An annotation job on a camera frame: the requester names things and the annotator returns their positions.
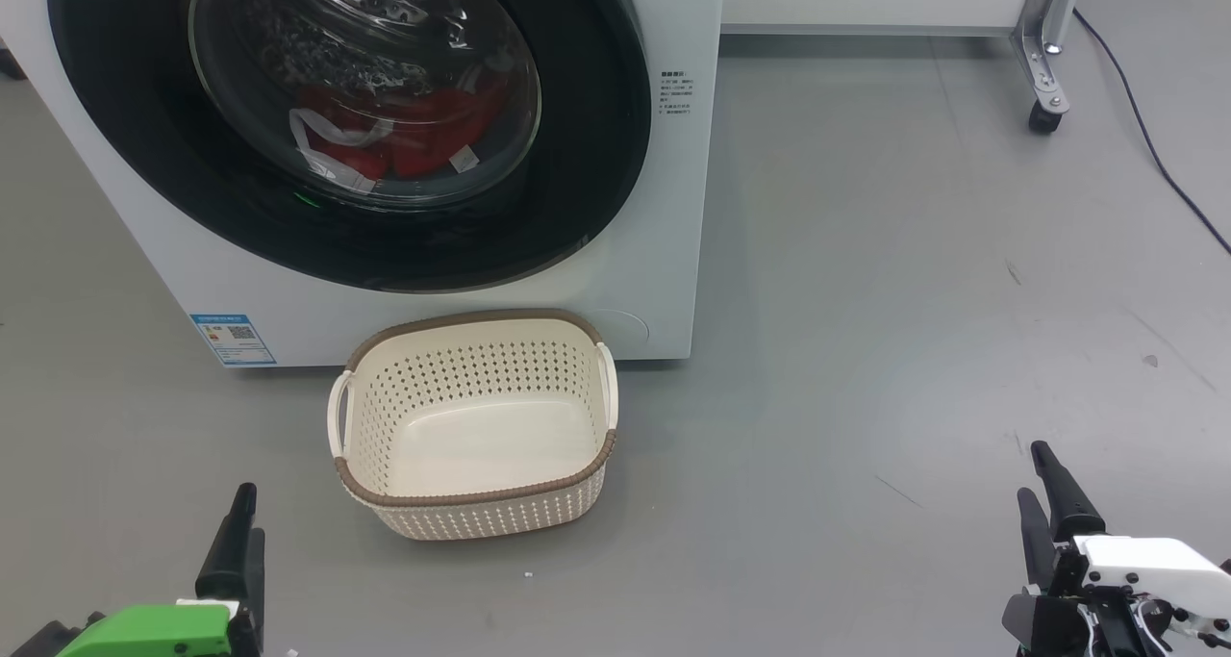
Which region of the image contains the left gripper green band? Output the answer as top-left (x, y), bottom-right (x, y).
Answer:
top-left (55, 484), bottom-right (266, 657)

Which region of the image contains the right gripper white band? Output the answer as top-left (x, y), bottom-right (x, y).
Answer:
top-left (1002, 442), bottom-right (1231, 657)

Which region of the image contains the red garment with white trim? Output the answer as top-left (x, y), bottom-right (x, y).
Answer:
top-left (289, 85), bottom-right (395, 192)

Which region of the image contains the red garment with label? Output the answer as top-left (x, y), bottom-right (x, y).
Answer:
top-left (389, 80), bottom-right (511, 179)

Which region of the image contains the black round glass washer door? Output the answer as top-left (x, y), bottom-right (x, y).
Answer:
top-left (46, 0), bottom-right (655, 294)

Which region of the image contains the cream perforated basket brown rim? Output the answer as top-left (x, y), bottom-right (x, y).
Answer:
top-left (327, 308), bottom-right (619, 543)

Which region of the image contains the white front-load washing machine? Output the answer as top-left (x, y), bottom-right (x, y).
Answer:
top-left (0, 0), bottom-right (727, 369)

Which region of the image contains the blue energy label sticker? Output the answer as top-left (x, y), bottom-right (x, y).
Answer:
top-left (189, 313), bottom-right (277, 367)

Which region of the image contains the thin black floor cable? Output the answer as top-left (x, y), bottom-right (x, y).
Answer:
top-left (1072, 8), bottom-right (1231, 256)

